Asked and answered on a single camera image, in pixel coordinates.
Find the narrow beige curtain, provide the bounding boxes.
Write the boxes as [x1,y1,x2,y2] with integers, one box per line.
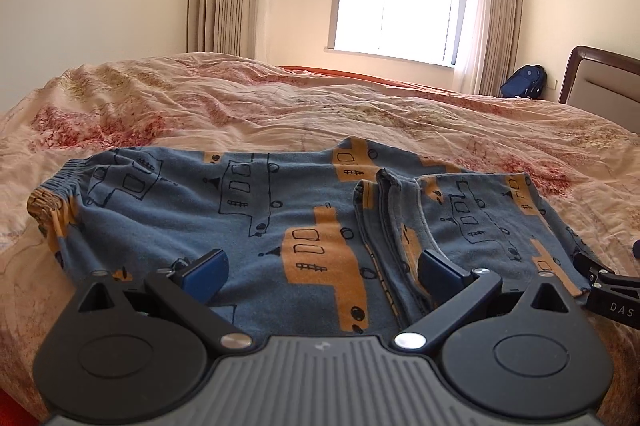
[475,0,525,97]

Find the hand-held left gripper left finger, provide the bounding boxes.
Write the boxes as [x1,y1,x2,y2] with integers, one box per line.
[62,248,257,353]

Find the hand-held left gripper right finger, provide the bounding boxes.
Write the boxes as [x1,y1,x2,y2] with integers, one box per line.
[392,249,585,352]

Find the brown padded headboard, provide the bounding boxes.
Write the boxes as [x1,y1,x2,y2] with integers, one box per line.
[558,46,640,133]

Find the pink floral blanket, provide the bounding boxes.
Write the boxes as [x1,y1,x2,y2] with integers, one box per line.
[0,52,640,409]

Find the blue pants with orange print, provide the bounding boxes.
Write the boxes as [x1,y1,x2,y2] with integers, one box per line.
[27,136,597,338]

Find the blue backpack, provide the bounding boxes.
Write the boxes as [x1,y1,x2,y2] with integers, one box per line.
[499,64,549,99]

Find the white sheer curtain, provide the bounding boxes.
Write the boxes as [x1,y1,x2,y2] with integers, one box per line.
[452,0,490,95]

